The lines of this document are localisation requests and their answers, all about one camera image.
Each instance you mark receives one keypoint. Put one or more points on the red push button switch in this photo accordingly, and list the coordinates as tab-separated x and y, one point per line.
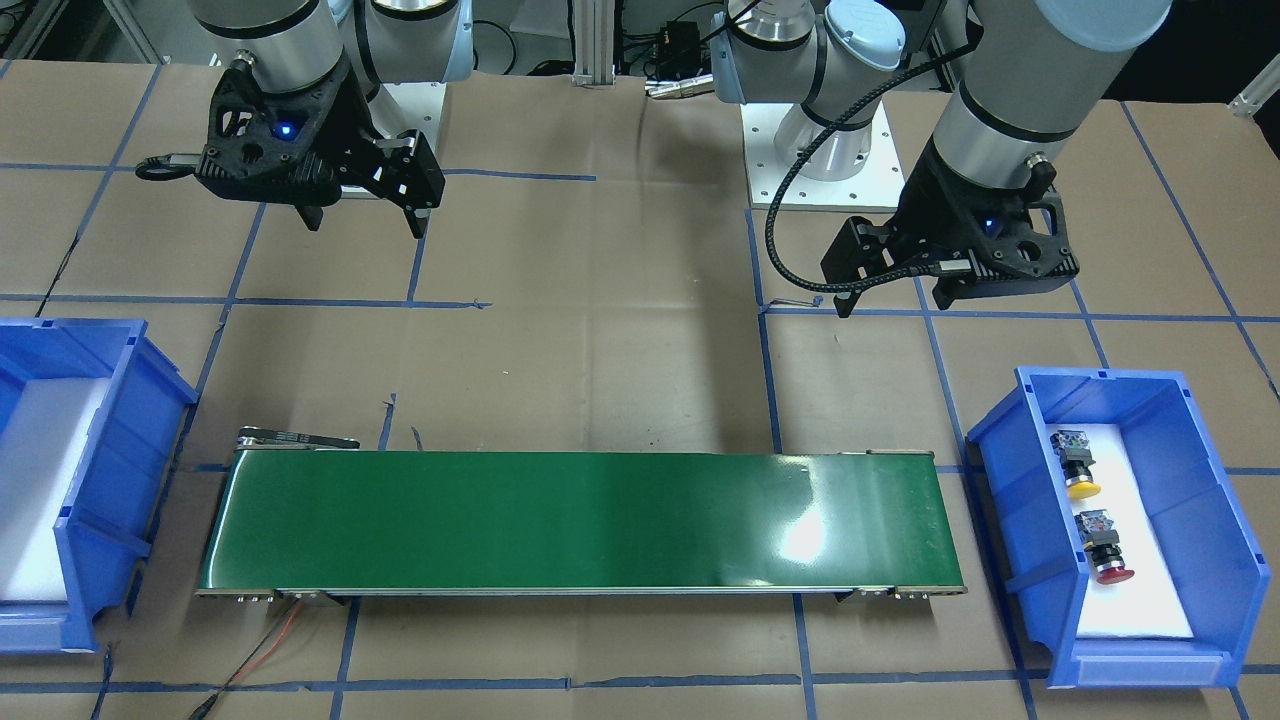
1102	543

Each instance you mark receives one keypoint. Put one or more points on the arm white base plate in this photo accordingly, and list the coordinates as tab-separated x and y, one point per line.
852	171
400	110

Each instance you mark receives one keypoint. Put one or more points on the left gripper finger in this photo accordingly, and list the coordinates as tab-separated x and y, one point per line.
945	294
845	303

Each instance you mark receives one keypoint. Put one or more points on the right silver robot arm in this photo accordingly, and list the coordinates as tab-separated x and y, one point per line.
386	42

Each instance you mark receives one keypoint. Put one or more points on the yellow push button switch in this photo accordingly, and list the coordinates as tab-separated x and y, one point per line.
1074	451

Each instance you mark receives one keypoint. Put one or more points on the aluminium frame post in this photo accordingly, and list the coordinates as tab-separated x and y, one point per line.
594	42

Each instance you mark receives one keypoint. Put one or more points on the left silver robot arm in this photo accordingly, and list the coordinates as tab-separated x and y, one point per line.
1029	79

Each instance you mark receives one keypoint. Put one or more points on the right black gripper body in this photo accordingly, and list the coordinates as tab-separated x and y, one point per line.
352	117

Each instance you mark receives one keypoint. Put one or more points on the white foam pad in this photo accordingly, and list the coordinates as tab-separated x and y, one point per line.
43	444
1148	605

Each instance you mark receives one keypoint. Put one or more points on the black power adapter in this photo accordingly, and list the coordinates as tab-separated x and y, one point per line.
677	52

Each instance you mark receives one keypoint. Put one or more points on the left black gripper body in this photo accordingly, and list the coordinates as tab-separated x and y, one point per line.
931	201

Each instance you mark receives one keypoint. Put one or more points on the green conveyor belt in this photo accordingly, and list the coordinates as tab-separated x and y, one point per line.
349	522

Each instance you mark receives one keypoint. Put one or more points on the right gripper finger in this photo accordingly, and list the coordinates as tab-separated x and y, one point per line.
417	220
311	216

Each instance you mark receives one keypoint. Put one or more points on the blue plastic bin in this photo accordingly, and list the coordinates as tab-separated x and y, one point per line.
106	524
1215	562

